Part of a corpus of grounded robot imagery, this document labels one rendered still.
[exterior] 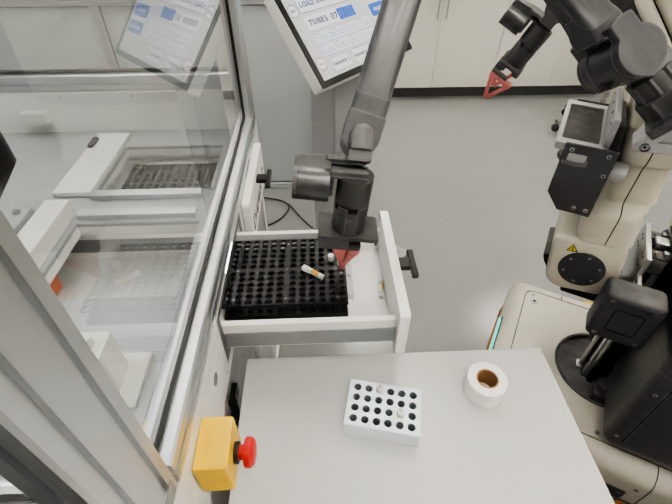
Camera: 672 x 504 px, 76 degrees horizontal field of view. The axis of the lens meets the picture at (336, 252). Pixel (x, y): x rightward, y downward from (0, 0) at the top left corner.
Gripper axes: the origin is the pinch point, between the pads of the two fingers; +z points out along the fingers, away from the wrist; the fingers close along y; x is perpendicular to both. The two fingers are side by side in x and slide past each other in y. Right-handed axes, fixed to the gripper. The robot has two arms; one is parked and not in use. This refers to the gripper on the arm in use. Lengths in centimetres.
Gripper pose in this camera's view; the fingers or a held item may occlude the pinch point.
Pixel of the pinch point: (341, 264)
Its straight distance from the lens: 79.5
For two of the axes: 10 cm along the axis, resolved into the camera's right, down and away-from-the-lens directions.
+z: -1.1, 7.4, 6.7
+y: -9.9, -0.7, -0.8
